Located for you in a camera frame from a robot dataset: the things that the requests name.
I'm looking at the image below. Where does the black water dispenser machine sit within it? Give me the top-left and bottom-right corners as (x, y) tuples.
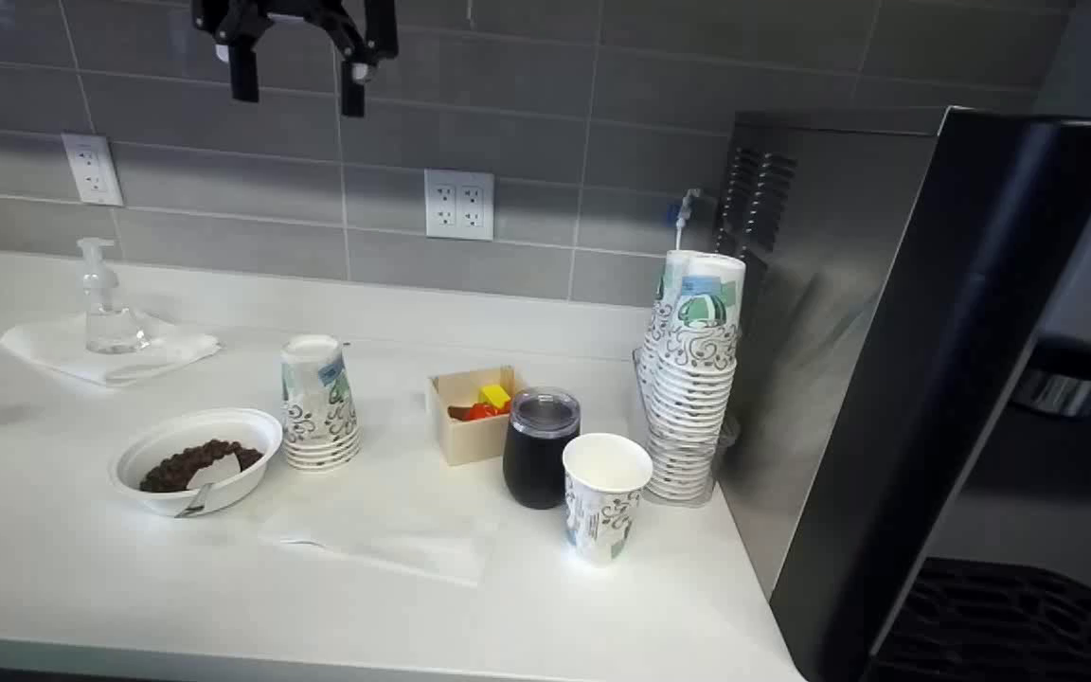
(759, 108), (1091, 682)

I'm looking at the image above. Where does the dark glass tumbler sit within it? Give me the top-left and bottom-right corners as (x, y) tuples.
(503, 386), (578, 507)

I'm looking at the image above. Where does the folded white cloth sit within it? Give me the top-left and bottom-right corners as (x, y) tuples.
(0, 314), (221, 386)

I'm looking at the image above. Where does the cardboard box with blocks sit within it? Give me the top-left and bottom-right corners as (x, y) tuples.
(427, 363), (523, 467)

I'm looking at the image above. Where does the clear glass bottle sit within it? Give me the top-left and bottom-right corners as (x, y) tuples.
(78, 233), (149, 356)

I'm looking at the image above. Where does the white wall outlet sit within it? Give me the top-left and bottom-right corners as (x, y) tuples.
(62, 133), (124, 208)
(423, 170), (491, 243)

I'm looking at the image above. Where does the stack of paper cups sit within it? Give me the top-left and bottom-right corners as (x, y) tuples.
(631, 251), (745, 502)

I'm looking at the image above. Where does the patterned paper cup upright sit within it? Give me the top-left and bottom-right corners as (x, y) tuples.
(562, 431), (654, 565)

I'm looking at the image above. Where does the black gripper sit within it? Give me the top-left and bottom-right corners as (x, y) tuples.
(189, 0), (396, 117)

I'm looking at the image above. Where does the white bowl with coffee grounds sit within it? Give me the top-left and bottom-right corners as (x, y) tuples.
(114, 409), (283, 520)

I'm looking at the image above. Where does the white wall outlet centre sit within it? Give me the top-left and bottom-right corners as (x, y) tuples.
(423, 170), (491, 243)

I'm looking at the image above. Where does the patterned paper cup near bowl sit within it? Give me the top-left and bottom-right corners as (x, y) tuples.
(280, 333), (359, 468)

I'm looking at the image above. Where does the white paper napkin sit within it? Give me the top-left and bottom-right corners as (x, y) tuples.
(249, 459), (501, 587)

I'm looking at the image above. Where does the white wall outlet left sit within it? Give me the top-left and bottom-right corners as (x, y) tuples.
(62, 133), (124, 208)

